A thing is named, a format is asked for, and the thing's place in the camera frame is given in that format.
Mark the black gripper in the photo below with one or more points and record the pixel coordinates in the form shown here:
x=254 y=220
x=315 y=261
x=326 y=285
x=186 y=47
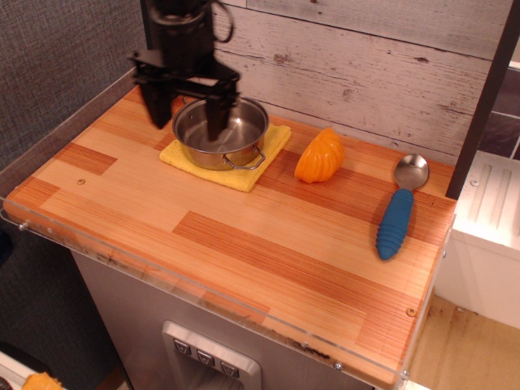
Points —
x=185 y=64

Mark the silver steel pot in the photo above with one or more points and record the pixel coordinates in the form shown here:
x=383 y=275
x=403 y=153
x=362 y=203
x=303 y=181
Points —
x=240 y=146

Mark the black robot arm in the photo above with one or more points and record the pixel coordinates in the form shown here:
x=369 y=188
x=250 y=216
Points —
x=222 y=19

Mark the yellow folded cloth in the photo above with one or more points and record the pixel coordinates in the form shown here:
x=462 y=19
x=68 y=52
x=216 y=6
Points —
x=239 y=179

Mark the orange plastic pepper half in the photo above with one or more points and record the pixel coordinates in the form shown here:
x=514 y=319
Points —
x=321 y=159

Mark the clear acrylic left guard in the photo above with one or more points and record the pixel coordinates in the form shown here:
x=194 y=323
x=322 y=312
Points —
x=49 y=145

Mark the clear acrylic guard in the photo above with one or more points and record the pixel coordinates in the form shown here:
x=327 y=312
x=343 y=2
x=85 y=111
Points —
x=49 y=145
x=277 y=263

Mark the silver toy fridge cabinet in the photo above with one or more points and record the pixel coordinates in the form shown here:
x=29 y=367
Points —
x=134 y=311

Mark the ice dispenser button panel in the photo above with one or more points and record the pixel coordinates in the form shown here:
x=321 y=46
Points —
x=199 y=362

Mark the clear acrylic front guard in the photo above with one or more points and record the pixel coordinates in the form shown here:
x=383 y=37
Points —
x=277 y=263

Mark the orange toy at corner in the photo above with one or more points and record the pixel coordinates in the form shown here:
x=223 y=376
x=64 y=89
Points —
x=41 y=381

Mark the dark left vertical post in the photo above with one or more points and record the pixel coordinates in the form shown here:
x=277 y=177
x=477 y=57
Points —
x=147 y=7

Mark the dark vertical post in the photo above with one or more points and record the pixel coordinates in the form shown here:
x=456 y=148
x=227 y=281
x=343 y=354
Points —
x=147 y=7
x=491 y=88

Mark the blue handled metal spoon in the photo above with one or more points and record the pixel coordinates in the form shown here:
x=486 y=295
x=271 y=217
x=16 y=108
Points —
x=410 y=173

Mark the dark right vertical post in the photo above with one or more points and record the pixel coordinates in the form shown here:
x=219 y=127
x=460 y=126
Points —
x=491 y=88

